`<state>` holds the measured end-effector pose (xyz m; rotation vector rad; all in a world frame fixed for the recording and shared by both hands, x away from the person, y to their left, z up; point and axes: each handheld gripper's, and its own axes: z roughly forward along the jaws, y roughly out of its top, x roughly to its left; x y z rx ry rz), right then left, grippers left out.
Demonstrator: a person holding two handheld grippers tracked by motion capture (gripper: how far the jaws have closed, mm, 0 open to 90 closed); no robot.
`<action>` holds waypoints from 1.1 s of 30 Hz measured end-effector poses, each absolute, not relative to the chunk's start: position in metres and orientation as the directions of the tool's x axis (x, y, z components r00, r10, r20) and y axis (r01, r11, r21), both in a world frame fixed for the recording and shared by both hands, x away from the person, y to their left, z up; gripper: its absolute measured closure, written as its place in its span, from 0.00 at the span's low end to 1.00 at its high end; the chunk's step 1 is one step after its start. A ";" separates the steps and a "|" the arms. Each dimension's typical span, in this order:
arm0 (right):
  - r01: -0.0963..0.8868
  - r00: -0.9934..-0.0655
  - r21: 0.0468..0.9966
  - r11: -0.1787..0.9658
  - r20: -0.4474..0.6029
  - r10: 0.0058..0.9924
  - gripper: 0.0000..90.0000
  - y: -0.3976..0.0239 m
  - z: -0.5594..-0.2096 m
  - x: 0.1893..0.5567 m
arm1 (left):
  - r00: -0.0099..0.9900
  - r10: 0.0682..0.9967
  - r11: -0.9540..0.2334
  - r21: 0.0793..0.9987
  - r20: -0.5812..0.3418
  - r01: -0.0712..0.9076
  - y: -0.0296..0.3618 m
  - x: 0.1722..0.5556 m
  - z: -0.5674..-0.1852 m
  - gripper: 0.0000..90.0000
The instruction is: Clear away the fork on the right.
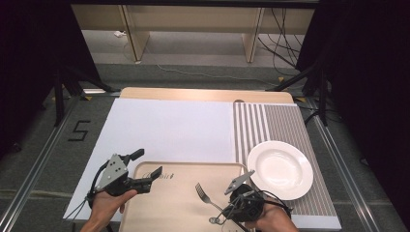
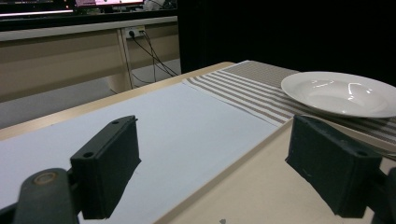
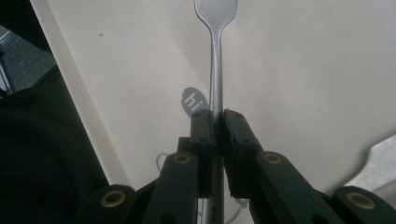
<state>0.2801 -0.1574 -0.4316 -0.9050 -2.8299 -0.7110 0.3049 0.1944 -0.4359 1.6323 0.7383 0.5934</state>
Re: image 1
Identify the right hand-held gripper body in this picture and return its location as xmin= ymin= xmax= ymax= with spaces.
xmin=223 ymin=169 xmax=269 ymax=224

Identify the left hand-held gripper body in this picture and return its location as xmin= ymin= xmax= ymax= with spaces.
xmin=93 ymin=154 xmax=153 ymax=197

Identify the silver fork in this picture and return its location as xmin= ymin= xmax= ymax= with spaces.
xmin=194 ymin=182 xmax=228 ymax=216

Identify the beige plastic tray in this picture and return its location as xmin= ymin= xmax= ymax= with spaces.
xmin=118 ymin=160 xmax=257 ymax=232

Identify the person's left hand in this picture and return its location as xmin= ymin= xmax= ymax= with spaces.
xmin=81 ymin=188 xmax=138 ymax=231

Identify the person's right hand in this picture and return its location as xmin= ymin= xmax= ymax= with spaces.
xmin=244 ymin=202 xmax=300 ymax=232

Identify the white board mat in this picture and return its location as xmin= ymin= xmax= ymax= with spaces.
xmin=62 ymin=98 xmax=343 ymax=232

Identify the white plate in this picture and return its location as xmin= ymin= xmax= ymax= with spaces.
xmin=246 ymin=139 xmax=314 ymax=202

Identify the striped placemat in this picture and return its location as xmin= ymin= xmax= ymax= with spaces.
xmin=232 ymin=101 xmax=338 ymax=218

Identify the wooden table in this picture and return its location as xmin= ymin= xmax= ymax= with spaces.
xmin=119 ymin=86 xmax=295 ymax=105

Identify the black metal stand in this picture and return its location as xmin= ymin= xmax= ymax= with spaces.
xmin=266 ymin=59 xmax=331 ymax=128
xmin=52 ymin=64 xmax=122 ymax=128

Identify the wooden desk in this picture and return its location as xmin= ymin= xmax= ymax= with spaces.
xmin=71 ymin=4 xmax=316 ymax=64

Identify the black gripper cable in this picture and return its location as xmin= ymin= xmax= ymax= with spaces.
xmin=257 ymin=189 xmax=294 ymax=217
xmin=86 ymin=159 xmax=112 ymax=209

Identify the aluminium rail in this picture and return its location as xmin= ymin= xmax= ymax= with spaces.
xmin=307 ymin=96 xmax=383 ymax=232
xmin=0 ymin=95 xmax=83 ymax=232

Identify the white floor cable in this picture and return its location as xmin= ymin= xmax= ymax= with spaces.
xmin=155 ymin=62 xmax=279 ymax=89

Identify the bundle of black cables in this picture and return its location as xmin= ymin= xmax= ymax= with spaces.
xmin=256 ymin=7 xmax=306 ymax=70

